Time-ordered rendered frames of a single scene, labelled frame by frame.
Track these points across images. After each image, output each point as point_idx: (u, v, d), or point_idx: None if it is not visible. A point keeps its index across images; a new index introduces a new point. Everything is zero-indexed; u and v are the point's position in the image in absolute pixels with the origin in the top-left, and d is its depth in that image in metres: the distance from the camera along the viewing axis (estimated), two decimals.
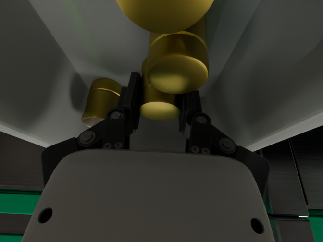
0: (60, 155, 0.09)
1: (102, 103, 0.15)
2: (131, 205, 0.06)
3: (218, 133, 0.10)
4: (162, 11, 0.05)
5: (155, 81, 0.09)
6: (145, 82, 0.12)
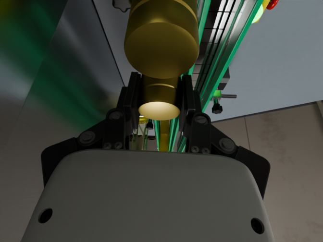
0: (60, 155, 0.09)
1: None
2: (131, 205, 0.06)
3: (218, 133, 0.10)
4: None
5: None
6: (145, 82, 0.12)
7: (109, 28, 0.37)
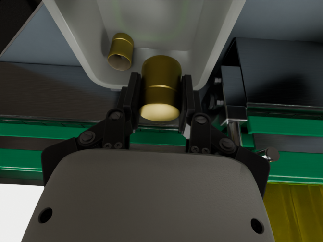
0: (60, 155, 0.09)
1: (121, 46, 0.23)
2: (131, 205, 0.06)
3: (218, 133, 0.10)
4: None
5: (144, 114, 0.13)
6: None
7: None
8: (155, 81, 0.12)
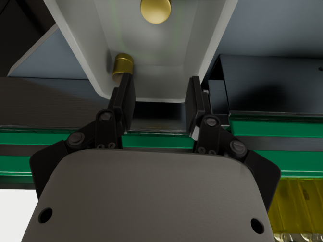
0: (50, 159, 0.09)
1: (123, 65, 0.28)
2: (131, 205, 0.06)
3: (228, 136, 0.10)
4: (155, 16, 0.18)
5: None
6: None
7: None
8: None
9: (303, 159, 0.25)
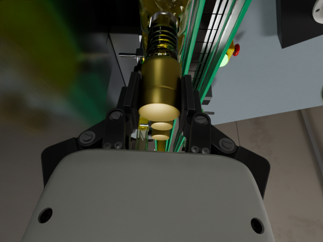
0: (60, 155, 0.09)
1: None
2: (131, 205, 0.06)
3: (218, 133, 0.10)
4: (158, 117, 0.13)
5: None
6: None
7: (124, 68, 0.55)
8: None
9: None
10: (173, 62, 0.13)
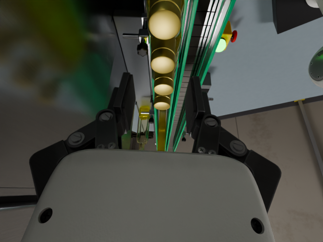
0: (50, 159, 0.09)
1: None
2: (131, 205, 0.06)
3: (228, 136, 0.10)
4: (163, 32, 0.17)
5: (154, 67, 0.22)
6: (156, 95, 0.32)
7: (127, 54, 0.57)
8: (160, 45, 0.21)
9: None
10: None
